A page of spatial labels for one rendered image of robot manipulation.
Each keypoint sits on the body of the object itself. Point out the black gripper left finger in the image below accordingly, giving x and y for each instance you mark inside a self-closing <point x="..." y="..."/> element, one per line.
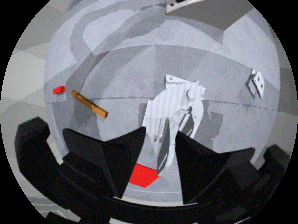
<point x="116" y="157"/>

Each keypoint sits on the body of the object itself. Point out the red flat rectangular plate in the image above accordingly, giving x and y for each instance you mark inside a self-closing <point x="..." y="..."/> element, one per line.
<point x="143" y="176"/>

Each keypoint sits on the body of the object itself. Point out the red rectangular bar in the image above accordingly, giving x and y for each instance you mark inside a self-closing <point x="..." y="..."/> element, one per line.
<point x="57" y="90"/>

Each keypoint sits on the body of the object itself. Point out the orange flat bar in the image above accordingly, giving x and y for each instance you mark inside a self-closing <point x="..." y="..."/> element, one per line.
<point x="89" y="104"/>

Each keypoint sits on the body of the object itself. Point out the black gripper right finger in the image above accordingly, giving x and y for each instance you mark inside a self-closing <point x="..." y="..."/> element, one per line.
<point x="199" y="166"/>

